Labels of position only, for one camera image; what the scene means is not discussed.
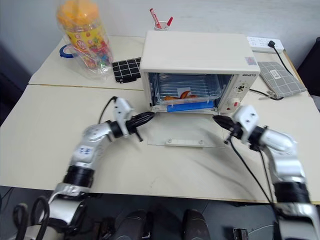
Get grey plaid fabric pouch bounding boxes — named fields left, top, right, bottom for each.
left=256, top=60, right=308, bottom=101

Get black oven power cord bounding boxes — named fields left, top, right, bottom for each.
left=249, top=39, right=295, bottom=100

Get clear food container blue lid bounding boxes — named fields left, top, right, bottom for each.
left=153, top=73, right=223, bottom=113

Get white toaster oven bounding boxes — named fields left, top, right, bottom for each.
left=139, top=30, right=262, bottom=116

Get white power strip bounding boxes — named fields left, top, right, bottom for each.
left=246, top=36, right=285, bottom=54

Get long red marker pen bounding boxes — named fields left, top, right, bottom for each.
left=149, top=8, right=164, bottom=29

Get orange food pieces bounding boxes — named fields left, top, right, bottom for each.
left=163, top=91, right=199, bottom=101

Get clear snack jar orange lid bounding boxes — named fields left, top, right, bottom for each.
left=55, top=0, right=115, bottom=81

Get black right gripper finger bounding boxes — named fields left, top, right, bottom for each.
left=214, top=118, right=231, bottom=130
left=213, top=115, right=234, bottom=125

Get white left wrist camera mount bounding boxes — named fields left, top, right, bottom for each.
left=111, top=97, right=134, bottom=137

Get white red oven knob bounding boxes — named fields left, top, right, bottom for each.
left=226, top=96, right=243, bottom=111

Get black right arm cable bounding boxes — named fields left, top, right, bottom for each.
left=224, top=134, right=279, bottom=208

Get dark rounded shape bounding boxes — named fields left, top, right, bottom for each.
left=116, top=209, right=154, bottom=240

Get black grid pattern cloth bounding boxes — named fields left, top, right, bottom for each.
left=111, top=56, right=143, bottom=85

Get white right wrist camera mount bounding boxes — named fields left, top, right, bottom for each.
left=231, top=104, right=260, bottom=145

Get white pen cup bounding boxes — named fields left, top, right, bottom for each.
left=153, top=21, right=171, bottom=32

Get glass toaster oven door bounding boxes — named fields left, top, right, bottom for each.
left=147, top=111, right=227, bottom=149

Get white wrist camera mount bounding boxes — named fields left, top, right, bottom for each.
left=111, top=97, right=134, bottom=137
left=231, top=104, right=260, bottom=145

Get blue tape roll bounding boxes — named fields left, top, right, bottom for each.
left=58, top=43, right=76, bottom=60

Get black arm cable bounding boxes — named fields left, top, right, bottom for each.
left=224, top=134, right=279, bottom=208
left=98, top=96, right=118, bottom=125

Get black chair back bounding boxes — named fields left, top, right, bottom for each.
left=296, top=36, right=320, bottom=98

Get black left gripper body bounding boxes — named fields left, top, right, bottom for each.
left=124, top=115, right=144, bottom=143

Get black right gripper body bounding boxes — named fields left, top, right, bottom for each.
left=224, top=119, right=245, bottom=145

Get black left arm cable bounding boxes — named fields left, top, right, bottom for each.
left=98, top=96, right=118, bottom=125

